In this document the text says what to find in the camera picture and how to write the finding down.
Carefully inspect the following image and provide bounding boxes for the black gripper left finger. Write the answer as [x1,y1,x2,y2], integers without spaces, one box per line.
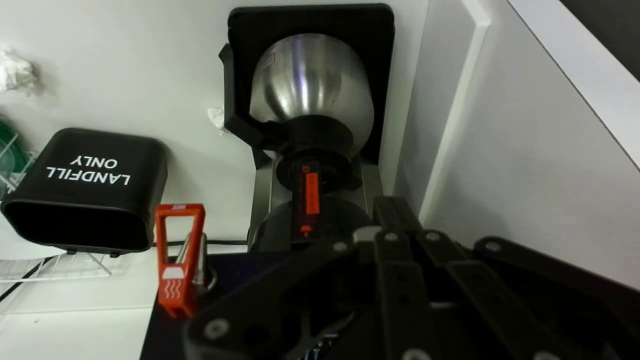
[181,194,430,360]

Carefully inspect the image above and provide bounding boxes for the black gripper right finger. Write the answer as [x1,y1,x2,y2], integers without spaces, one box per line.
[398,228,640,360]

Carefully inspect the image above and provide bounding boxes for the black commercial coffee maker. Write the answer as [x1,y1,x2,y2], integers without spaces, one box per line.
[139,1,397,360]

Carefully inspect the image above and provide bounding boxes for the white side panel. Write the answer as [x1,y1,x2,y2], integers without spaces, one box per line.
[397,0,640,290]

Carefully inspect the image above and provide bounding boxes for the black landfill only bin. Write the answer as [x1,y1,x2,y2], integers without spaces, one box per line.
[0,125,170,256]

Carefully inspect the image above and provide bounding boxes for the clear container with green contents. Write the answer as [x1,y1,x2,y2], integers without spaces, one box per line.
[0,117,32,201]

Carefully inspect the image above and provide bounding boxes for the crumpled white paper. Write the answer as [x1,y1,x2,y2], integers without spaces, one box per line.
[0,47,46,96]

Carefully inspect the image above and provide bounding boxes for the red-handled scissors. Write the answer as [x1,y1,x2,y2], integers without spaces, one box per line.
[153,201,208,322]

